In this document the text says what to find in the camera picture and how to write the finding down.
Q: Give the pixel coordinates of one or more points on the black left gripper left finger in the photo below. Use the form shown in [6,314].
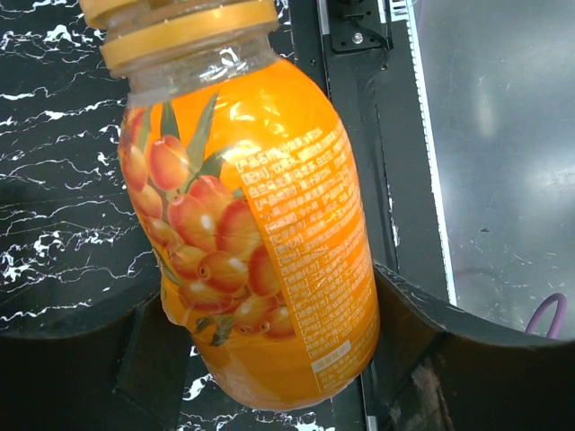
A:
[97,371]

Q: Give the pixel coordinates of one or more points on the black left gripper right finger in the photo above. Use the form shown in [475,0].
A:
[438,367]

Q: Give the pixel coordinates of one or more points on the orange juice bottle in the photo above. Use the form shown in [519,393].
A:
[243,178]

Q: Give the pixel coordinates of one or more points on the orange bottle cap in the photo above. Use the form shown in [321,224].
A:
[98,12]

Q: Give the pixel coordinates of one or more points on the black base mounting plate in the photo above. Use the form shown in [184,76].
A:
[365,68]

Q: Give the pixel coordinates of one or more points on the aluminium slotted rail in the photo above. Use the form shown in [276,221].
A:
[407,13]

